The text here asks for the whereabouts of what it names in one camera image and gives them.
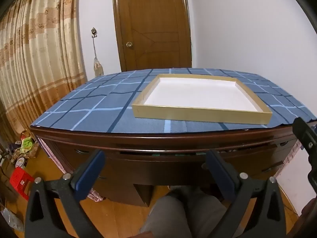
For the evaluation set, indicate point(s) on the red plastic stool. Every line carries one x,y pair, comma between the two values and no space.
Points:
19,178

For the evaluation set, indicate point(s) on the metal wall hook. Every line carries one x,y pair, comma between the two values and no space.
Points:
93,31

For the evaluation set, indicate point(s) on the shallow wooden tray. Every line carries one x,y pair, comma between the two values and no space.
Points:
198,96

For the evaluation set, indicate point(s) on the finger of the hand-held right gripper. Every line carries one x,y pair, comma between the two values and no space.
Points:
305,135

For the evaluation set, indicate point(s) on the beige patterned curtain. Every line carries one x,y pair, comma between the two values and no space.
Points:
37,54

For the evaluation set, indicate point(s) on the pink patterned cloth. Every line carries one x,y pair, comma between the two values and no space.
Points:
95,195
289,158

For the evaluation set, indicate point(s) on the round tin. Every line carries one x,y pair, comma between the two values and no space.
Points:
21,162

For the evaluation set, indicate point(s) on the beige curtain tassel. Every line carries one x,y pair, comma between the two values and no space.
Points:
97,67

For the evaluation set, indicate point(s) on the person's right forearm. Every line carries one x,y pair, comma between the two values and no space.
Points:
309,209

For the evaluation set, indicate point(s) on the green yellow cloth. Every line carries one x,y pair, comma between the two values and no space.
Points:
27,143

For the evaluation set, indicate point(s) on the person's grey trousers leg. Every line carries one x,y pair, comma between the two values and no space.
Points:
188,210

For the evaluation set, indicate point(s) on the brass door knob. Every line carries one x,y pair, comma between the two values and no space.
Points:
129,44

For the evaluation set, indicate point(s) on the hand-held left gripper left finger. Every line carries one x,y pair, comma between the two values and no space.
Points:
90,171

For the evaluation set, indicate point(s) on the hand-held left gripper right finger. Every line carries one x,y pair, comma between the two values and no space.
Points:
220,176

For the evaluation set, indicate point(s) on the clear plastic bag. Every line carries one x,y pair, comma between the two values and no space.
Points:
10,218

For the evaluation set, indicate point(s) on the blue plaid tablecloth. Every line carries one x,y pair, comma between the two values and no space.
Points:
86,104

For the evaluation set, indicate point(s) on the brown wooden door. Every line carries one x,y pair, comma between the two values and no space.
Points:
148,17

